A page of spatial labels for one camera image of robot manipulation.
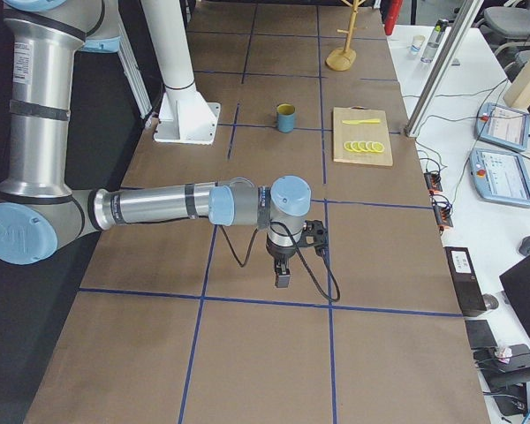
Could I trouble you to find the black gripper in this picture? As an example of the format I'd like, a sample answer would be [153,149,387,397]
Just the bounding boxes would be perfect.
[266,238,296,288]

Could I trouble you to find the dark green HOME mug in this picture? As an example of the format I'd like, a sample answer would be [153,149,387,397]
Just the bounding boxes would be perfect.
[276,103,296,133]

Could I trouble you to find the wooden cup storage rack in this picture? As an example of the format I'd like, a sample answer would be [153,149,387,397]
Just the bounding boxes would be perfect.
[325,0,365,72]

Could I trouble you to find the white paper cup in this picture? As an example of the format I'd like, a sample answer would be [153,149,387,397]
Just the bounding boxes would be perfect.
[410,34,426,56]

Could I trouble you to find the bamboo cutting board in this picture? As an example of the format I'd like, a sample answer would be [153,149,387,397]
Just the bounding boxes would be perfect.
[332,107,393,167]

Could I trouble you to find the orange power strip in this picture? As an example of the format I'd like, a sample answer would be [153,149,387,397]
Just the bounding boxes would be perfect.
[423,170,453,233]

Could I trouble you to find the yellow plastic knife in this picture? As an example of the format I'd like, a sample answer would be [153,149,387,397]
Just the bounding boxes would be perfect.
[341,118,381,125]

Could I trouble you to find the black box with label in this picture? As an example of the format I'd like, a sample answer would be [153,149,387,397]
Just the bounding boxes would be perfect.
[444,246,487,317]

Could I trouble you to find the teach pendant near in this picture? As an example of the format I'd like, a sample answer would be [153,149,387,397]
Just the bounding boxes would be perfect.
[469,148,530,208]

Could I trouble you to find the teach pendant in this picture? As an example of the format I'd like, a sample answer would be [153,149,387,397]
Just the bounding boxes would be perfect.
[475,102,530,152]
[469,148,530,208]

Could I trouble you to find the black computer mouse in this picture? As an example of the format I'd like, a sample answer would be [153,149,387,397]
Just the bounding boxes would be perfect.
[518,236,530,256]

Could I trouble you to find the teach pendant far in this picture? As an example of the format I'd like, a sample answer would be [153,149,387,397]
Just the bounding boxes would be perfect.
[475,102,530,152]

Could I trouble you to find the clear water bottle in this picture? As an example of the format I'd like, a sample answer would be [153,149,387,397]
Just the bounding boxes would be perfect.
[420,19,449,64]

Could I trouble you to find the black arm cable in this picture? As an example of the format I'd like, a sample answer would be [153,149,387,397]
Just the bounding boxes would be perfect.
[220,220,342,304]

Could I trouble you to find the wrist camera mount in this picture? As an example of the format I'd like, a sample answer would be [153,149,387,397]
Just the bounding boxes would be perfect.
[297,220,329,259]

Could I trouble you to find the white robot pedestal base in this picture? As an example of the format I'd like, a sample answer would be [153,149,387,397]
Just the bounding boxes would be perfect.
[141,0,221,145]

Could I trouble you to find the aluminium frame post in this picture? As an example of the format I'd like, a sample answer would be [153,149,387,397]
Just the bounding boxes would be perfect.
[405,0,483,137]

